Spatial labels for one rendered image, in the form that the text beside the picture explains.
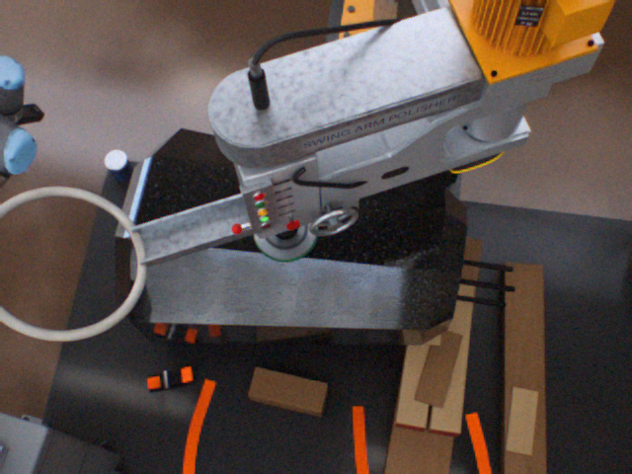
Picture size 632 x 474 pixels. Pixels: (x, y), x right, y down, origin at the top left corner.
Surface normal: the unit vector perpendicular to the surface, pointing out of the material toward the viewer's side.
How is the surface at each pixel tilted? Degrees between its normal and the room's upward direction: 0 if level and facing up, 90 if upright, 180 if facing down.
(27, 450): 0
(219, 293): 45
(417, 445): 0
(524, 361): 0
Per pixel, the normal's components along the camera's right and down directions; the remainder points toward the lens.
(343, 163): -0.10, -0.33
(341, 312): -0.11, 0.40
